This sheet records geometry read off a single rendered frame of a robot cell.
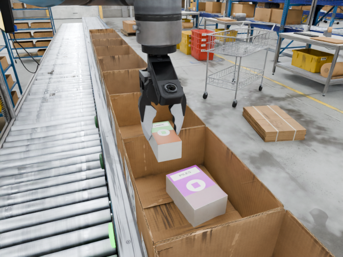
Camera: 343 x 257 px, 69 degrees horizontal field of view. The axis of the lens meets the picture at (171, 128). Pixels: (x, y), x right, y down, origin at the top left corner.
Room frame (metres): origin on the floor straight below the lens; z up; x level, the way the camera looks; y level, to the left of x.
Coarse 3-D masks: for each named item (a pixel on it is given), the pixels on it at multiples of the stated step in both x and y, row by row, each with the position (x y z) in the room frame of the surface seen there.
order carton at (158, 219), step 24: (144, 144) 0.69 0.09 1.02; (192, 144) 0.74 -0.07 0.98; (216, 144) 0.68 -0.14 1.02; (144, 168) 0.68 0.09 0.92; (168, 168) 0.71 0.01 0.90; (216, 168) 0.66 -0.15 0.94; (240, 168) 0.55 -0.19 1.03; (144, 192) 0.60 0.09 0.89; (240, 192) 0.53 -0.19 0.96; (264, 192) 0.45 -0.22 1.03; (144, 216) 0.36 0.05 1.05; (168, 216) 0.51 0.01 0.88; (216, 216) 0.50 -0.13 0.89; (240, 216) 0.50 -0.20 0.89; (144, 240) 0.37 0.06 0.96; (168, 240) 0.31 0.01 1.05
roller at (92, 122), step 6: (90, 120) 1.39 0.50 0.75; (42, 126) 1.31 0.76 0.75; (48, 126) 1.31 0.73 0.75; (54, 126) 1.31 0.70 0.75; (60, 126) 1.32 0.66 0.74; (66, 126) 1.33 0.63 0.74; (72, 126) 1.33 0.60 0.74; (12, 132) 1.24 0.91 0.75; (18, 132) 1.25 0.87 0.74; (24, 132) 1.26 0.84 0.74; (30, 132) 1.26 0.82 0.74
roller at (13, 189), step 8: (56, 176) 0.85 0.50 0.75; (64, 176) 0.85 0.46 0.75; (72, 176) 0.85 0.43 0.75; (80, 176) 0.86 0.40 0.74; (88, 176) 0.86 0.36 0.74; (96, 176) 0.87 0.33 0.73; (16, 184) 0.80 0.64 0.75; (24, 184) 0.80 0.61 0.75; (32, 184) 0.80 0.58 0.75; (40, 184) 0.81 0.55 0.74; (48, 184) 0.81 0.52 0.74; (56, 184) 0.82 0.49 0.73; (0, 192) 0.76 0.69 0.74; (8, 192) 0.77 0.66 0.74; (16, 192) 0.77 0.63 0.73
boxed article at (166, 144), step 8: (152, 128) 0.52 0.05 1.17; (160, 128) 0.52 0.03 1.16; (168, 128) 0.52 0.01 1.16; (152, 136) 0.49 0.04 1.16; (160, 136) 0.49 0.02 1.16; (168, 136) 0.49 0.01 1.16; (176, 136) 0.49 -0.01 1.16; (152, 144) 0.50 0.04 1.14; (160, 144) 0.45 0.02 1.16; (168, 144) 0.46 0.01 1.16; (176, 144) 0.46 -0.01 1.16; (160, 152) 0.45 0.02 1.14; (168, 152) 0.46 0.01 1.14; (176, 152) 0.46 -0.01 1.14; (160, 160) 0.45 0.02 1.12
